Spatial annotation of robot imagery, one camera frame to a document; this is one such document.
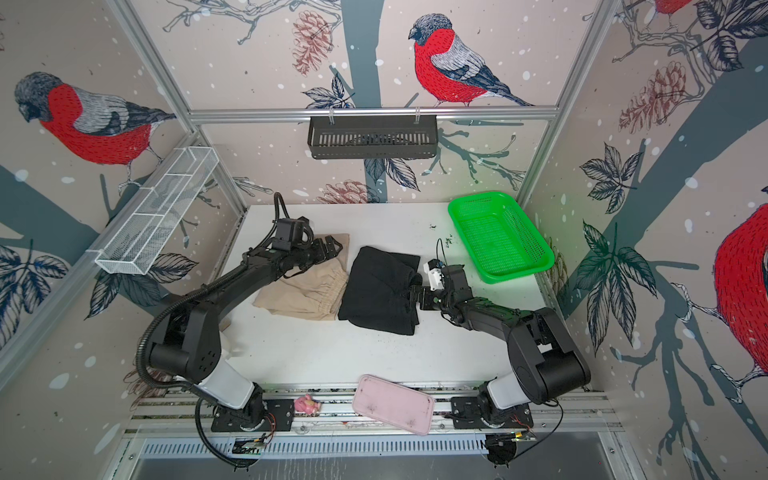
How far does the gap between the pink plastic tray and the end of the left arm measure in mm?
358

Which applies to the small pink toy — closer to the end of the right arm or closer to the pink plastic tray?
the pink plastic tray

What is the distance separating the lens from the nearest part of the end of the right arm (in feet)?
2.35

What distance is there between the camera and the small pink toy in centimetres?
74

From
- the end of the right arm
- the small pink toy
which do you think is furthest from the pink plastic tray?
the end of the right arm

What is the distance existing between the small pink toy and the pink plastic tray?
9 cm

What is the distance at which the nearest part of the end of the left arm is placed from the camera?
2.27ft

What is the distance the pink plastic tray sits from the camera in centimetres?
72

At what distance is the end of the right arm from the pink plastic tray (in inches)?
8.8

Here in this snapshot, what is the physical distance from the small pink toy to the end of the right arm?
0.38 meters
